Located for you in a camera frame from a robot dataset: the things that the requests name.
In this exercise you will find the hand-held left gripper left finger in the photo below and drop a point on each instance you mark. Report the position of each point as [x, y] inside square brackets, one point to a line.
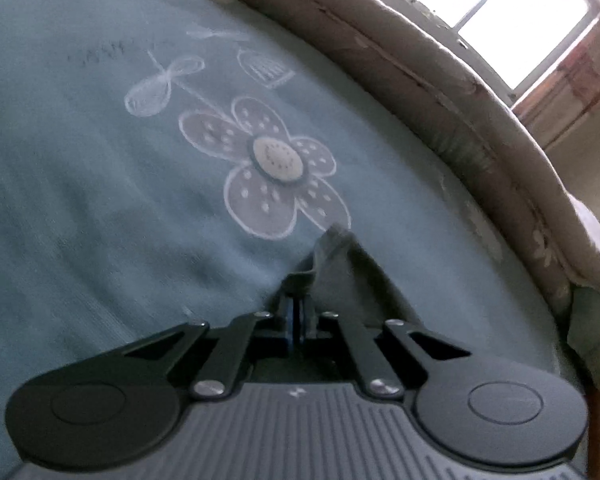
[290, 320]

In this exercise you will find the dark green pants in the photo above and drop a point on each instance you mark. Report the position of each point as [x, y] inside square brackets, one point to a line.
[350, 280]

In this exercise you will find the beige folded quilt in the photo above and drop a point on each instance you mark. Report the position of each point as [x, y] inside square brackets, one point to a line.
[430, 85]

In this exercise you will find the green pillow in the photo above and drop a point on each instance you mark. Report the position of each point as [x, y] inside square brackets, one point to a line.
[590, 330]

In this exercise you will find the window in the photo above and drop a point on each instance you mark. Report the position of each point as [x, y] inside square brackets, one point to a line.
[505, 10]

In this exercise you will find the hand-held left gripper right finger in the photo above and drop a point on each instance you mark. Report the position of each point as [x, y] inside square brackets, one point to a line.
[306, 320]

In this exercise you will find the white fluffy blanket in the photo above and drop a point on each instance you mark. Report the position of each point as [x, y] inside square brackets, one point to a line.
[597, 230]

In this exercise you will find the teal floral bed sheet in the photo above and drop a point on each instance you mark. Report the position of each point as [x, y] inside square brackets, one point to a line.
[80, 185]

